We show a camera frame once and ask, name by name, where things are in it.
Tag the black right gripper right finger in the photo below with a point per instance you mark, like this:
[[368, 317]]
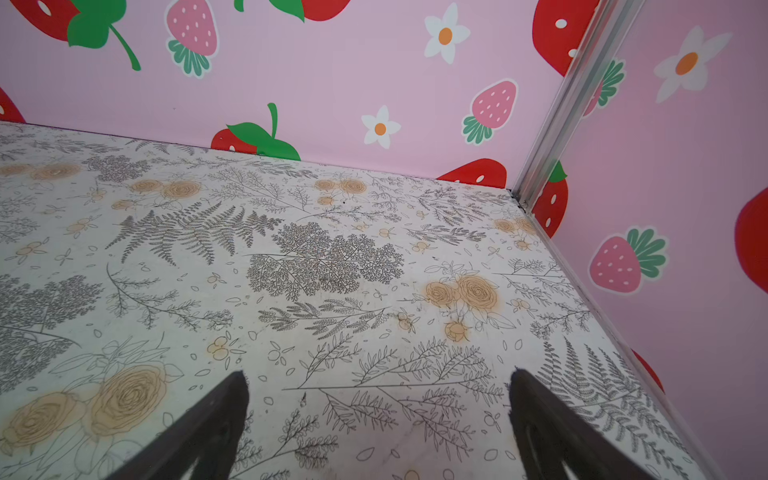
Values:
[[555, 443]]

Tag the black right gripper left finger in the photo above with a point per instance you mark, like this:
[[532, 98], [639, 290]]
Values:
[[202, 443]]

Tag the aluminium corner frame post right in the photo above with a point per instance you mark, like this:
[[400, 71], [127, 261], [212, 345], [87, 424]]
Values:
[[609, 27]]

